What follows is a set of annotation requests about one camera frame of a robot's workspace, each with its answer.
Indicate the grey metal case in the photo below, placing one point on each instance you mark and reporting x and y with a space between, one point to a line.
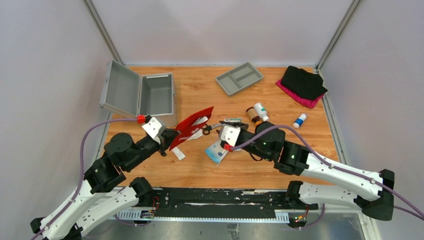
129 94

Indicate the red first aid pouch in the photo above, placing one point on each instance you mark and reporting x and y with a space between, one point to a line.
185 127

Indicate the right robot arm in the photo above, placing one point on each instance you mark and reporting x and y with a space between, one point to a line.
370 192

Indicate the black folded cloth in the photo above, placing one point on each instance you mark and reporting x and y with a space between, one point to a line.
304 84

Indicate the grey divider tray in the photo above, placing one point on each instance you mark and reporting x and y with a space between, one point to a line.
239 79

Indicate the white gauze packet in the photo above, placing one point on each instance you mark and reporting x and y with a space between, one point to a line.
197 133

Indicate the black handled scissors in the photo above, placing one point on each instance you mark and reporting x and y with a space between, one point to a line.
206 129

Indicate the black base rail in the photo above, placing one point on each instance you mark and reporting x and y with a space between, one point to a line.
218 204

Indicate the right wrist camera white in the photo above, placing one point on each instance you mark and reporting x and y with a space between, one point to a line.
229 134

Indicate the teal white bandage packet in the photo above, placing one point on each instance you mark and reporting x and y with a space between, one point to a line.
178 153

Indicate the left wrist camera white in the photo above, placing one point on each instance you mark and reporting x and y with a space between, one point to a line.
154 128

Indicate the brown medicine bottle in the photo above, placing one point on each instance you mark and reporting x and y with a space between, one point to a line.
253 115

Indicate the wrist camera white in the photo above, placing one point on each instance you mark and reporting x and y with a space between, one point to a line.
229 134
154 128

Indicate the bandage strip box pack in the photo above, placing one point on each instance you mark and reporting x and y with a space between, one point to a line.
233 120

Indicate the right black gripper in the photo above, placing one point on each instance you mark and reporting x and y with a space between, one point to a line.
243 126

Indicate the white medicine bottle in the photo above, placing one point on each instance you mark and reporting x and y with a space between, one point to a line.
261 111

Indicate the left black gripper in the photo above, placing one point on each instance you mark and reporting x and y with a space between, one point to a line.
166 138

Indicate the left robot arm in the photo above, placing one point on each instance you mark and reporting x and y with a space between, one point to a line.
80 213

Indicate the blue cotton pouch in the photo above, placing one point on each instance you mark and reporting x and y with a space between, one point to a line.
216 152

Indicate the blue white small bottle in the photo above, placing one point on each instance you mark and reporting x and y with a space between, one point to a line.
299 121

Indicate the pink folded cloth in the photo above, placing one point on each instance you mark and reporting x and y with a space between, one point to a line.
308 103

